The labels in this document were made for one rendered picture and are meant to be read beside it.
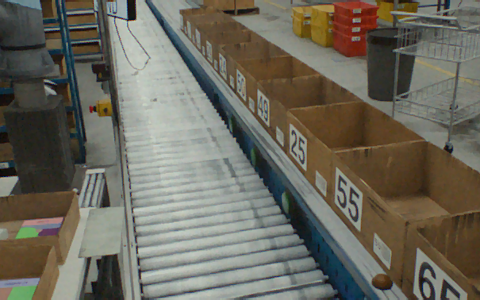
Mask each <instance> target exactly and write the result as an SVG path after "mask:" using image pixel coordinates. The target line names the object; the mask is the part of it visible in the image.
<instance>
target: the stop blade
mask: <svg viewBox="0 0 480 300"><path fill-rule="evenodd" d="M319 285H322V281H321V280H320V281H316V282H310V283H301V284H297V285H291V286H287V287H278V288H273V289H268V290H264V291H259V292H254V293H250V294H241V295H236V296H231V297H227V298H218V299H212V300H241V299H245V298H254V297H258V296H264V295H268V294H277V293H282V292H287V291H290V290H296V289H300V288H305V287H313V286H319Z"/></svg>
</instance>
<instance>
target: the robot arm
mask: <svg viewBox="0 0 480 300"><path fill-rule="evenodd" d="M55 69H56V67H55V64H54V63H53V61H52V58H51V56H50V55H49V53H48V50H47V47H46V40H45V33H44V27H43V21H42V14H41V7H40V1H39V0H0V76H5V77H26V76H35V75H45V74H48V73H52V71H54V70H55ZM44 85H45V90H46V96H49V95H50V94H51V95H57V94H56V92H55V91H54V90H51V88H52V87H56V88H59V87H58V86H57V85H56V84H55V83H53V82H51V81H48V80H47V79H45V80H44Z"/></svg>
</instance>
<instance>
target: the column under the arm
mask: <svg viewBox="0 0 480 300"><path fill-rule="evenodd" d="M46 98H47V103H45V104H42V106H35V107H28V108H20V107H17V106H16V100H15V99H14V100H13V101H12V103H10V105H9V106H8V107H7V108H6V110H5V111H4V118H5V122H6V129H7V132H8V137H9V141H10V144H11V147H12V153H13V160H14V163H15V167H16V172H17V182H16V183H15V185H14V187H13V189H12V190H11V193H10V194H9V195H8V196H12V195H23V194H45V193H57V192H69V190H75V192H76V193H77V195H80V192H81V189H82V185H83V181H84V177H86V173H87V168H88V164H87V165H84V164H82V165H77V166H75V163H74V158H73V153H72V148H71V139H70V133H69V128H68V123H67V114H66V109H65V104H63V96H62V95H52V96H46Z"/></svg>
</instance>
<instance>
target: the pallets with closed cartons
mask: <svg viewBox="0 0 480 300"><path fill-rule="evenodd" d="M198 5H199V6H200V7H201V8H204V6H215V8H217V9H219V10H221V11H222V12H224V13H233V14H232V15H229V16H242V15H252V14H260V8H259V7H256V6H255V1H254V0H203V4H198ZM254 10H255V13H246V12H252V11H254ZM236 13H242V14H236Z"/></svg>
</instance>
